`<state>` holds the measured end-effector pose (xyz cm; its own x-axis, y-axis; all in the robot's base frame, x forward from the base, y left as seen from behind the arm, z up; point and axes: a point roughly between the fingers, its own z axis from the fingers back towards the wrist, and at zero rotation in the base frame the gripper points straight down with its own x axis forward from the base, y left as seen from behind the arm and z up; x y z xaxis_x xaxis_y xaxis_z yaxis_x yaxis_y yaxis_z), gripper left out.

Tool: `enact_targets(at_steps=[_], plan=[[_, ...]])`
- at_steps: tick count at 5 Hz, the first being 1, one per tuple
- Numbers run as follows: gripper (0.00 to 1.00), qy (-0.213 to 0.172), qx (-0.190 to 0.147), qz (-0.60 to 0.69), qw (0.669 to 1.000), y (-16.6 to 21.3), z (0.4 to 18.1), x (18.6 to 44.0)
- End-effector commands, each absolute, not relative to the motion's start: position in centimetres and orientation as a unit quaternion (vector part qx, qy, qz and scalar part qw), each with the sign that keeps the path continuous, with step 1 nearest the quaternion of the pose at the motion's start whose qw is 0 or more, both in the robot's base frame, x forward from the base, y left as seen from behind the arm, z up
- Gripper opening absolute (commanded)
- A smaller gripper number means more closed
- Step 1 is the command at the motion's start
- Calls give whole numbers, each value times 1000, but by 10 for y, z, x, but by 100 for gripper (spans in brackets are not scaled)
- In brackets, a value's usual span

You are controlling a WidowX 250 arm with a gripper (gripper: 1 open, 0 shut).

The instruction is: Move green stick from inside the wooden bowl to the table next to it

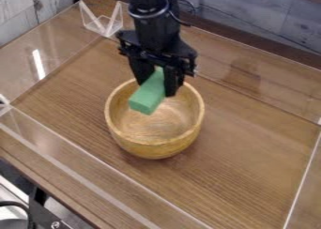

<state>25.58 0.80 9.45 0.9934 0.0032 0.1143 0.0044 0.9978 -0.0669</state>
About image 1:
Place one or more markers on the clear acrylic enclosure wall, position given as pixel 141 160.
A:
pixel 246 175

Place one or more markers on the green rectangular stick block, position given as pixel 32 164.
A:
pixel 150 94

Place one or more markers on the round wooden bowl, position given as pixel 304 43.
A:
pixel 159 135

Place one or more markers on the black metal table leg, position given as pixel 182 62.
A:
pixel 44 219

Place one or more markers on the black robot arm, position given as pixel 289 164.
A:
pixel 151 8

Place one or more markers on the clear acrylic corner bracket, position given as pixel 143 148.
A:
pixel 103 25

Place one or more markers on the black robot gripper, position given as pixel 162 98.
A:
pixel 154 44

